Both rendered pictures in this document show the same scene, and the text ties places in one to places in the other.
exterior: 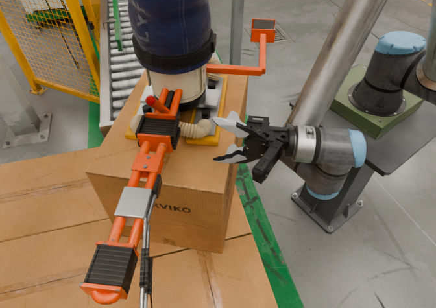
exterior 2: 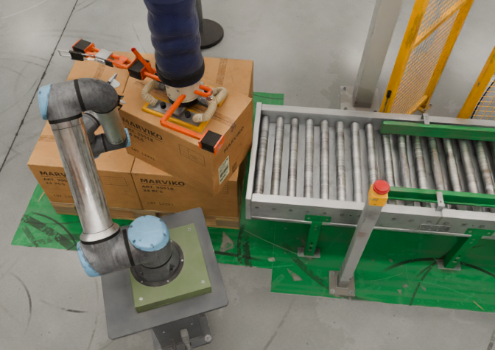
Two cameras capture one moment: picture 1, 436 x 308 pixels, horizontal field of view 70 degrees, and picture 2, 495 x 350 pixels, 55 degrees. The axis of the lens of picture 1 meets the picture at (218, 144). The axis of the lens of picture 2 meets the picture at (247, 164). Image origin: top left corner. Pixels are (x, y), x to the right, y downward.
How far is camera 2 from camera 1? 2.38 m
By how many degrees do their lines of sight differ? 62
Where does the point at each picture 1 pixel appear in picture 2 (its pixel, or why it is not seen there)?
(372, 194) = not seen: outside the picture
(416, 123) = (124, 293)
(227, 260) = (121, 154)
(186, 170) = (134, 94)
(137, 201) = (102, 54)
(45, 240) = not seen: hidden behind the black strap
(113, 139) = not seen: hidden behind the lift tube
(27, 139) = (345, 100)
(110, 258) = (84, 45)
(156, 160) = (119, 63)
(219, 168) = (127, 107)
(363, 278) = (100, 309)
